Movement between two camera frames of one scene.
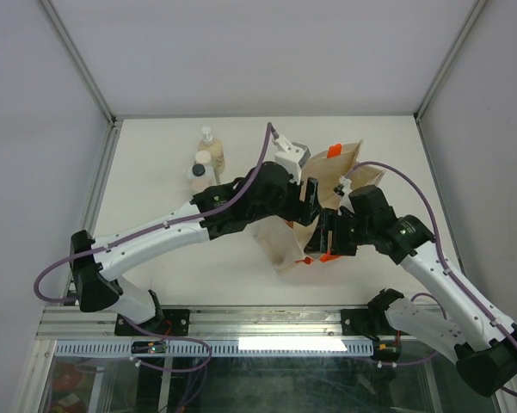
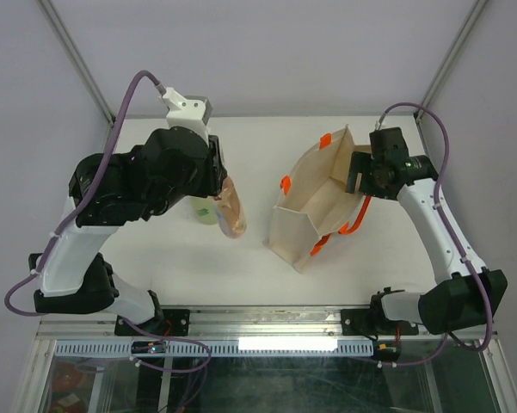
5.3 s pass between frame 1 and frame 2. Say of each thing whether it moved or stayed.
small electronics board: stayed
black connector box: stayed
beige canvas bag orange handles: moved
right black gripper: moved
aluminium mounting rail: stayed
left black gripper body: moved
